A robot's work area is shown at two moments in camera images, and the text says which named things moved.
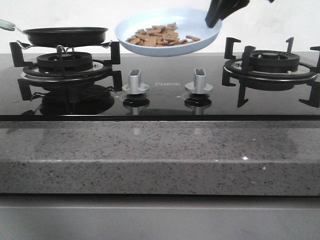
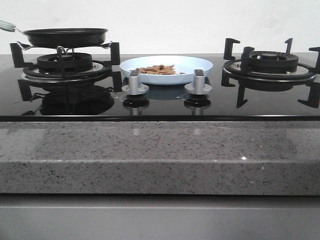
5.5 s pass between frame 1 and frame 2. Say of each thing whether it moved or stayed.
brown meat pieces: moved
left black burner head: stayed
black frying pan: stayed
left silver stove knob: stayed
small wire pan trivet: stayed
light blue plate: moved
